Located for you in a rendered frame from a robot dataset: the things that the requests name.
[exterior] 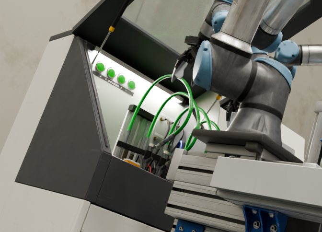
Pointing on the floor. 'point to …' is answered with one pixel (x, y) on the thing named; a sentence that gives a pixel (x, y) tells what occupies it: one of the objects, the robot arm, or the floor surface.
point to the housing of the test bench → (31, 111)
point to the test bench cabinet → (43, 211)
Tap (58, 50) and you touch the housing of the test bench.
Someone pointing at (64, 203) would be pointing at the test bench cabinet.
